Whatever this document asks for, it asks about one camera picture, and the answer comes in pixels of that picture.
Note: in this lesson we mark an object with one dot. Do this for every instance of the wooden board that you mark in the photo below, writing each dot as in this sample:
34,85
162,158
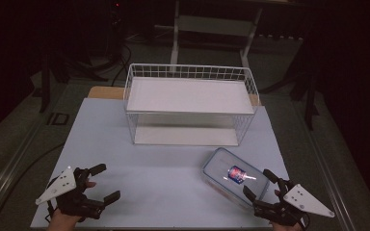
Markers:
106,92

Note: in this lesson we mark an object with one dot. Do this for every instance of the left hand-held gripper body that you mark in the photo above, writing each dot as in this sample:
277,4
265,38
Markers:
65,184

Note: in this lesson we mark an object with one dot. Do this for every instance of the clear plastic container blue rim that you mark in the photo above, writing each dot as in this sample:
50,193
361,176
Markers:
224,160

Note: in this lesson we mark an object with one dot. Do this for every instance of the black tripod stand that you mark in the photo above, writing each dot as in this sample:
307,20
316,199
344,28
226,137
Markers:
46,80
308,86

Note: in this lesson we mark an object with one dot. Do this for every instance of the black floor plate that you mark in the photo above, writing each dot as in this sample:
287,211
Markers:
58,118

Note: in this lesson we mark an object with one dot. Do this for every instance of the white metal stand frame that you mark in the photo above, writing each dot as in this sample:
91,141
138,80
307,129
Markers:
215,25

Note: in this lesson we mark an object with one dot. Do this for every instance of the person's right hand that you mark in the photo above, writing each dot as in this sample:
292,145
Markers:
284,227

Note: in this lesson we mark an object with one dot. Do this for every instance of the metal floor rail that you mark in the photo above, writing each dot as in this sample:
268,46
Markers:
327,173
9,166

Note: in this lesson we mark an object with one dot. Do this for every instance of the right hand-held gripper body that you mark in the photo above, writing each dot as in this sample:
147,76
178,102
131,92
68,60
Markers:
305,201

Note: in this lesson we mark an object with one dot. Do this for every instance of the person's left hand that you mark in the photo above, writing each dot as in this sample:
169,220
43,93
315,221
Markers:
63,222

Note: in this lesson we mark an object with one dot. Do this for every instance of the small red and blue bottle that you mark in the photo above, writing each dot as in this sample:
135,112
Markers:
236,174

